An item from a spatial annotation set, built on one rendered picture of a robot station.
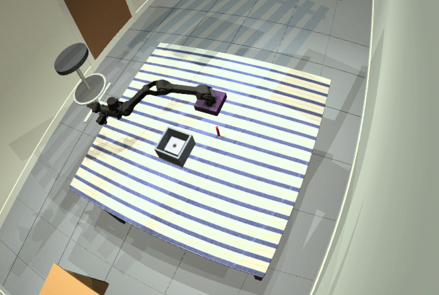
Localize white square plate with hole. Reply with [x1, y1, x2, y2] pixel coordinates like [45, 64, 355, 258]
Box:
[164, 137, 185, 156]

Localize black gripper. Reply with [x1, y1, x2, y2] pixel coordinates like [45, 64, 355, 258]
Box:
[87, 102, 109, 116]

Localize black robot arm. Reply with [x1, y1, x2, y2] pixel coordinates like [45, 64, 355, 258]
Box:
[96, 79, 217, 125]

